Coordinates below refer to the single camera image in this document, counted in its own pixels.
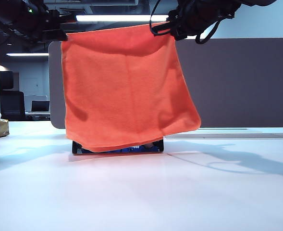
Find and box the short ceiling light strip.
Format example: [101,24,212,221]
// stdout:
[6,52,49,57]

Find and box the orange microfibre cloth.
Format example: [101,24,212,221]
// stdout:
[60,22,202,153]

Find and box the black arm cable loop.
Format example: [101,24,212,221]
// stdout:
[195,18,221,44]

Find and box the yellow-brown tissue pack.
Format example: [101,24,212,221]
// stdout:
[0,118,10,138]

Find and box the rectangular standing mirror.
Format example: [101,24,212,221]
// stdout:
[71,139,165,155]

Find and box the long ceiling light strip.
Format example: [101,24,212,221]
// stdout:
[75,14,170,23]

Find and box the black office chair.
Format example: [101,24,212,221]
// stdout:
[0,71,26,121]

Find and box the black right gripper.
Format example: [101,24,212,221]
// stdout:
[168,0,240,41]

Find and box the dark background monitor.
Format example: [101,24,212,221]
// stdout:
[30,100,50,113]

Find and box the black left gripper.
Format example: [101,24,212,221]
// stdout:
[34,3,68,42]

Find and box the wide grey-brown desk partition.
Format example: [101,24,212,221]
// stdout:
[48,38,283,129]

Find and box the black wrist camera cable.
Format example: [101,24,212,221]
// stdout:
[150,0,171,37]

